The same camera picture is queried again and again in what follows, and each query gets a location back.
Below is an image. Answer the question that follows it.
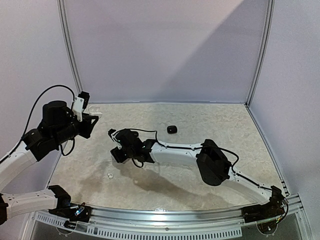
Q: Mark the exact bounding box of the right aluminium frame post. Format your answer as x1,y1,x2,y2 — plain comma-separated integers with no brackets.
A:
245,0,275,108

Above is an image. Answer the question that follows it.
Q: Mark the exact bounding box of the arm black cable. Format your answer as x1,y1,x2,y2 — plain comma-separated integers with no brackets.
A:
129,128,291,223
0,84,77,163

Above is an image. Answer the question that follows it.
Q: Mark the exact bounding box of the aluminium frame post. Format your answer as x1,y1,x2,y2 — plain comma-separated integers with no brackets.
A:
57,0,84,93
245,0,275,108

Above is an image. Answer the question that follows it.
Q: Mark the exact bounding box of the left aluminium frame post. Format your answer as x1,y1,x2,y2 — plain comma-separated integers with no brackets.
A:
57,0,84,93

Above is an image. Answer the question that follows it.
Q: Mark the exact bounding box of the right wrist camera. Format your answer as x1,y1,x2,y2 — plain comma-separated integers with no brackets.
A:
108,128,122,150

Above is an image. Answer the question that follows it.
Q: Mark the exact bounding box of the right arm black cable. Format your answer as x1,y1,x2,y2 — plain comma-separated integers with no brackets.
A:
129,128,291,223

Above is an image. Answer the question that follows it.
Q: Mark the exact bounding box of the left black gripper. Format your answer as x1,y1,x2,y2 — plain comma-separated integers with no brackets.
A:
53,112,98,146

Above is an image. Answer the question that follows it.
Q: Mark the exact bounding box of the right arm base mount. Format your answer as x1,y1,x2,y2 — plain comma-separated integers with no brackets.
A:
241,185,289,224

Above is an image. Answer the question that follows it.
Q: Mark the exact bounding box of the white earbud charging case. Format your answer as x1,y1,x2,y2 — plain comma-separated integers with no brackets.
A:
88,106,103,118

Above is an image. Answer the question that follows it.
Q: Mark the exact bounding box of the aluminium front rail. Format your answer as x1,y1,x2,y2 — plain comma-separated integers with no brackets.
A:
22,194,313,240

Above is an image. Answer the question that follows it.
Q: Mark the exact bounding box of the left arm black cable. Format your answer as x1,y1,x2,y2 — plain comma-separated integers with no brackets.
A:
0,84,77,163

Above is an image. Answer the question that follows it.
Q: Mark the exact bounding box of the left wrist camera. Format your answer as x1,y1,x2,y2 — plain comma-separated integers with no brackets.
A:
71,91,90,122

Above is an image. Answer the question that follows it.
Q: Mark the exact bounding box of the white earbud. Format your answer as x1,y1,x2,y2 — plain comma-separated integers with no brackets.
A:
107,173,114,180

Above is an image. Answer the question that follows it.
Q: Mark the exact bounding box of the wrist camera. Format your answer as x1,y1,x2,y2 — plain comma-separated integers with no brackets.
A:
71,91,90,122
108,128,122,150

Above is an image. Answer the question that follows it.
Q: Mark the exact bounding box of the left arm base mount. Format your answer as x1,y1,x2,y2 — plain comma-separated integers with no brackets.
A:
48,185,93,223

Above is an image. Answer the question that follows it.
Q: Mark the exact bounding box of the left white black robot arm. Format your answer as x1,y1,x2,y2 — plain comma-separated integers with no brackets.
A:
0,97,99,224

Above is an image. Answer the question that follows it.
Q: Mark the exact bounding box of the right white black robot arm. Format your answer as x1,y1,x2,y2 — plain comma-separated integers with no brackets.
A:
108,128,287,218

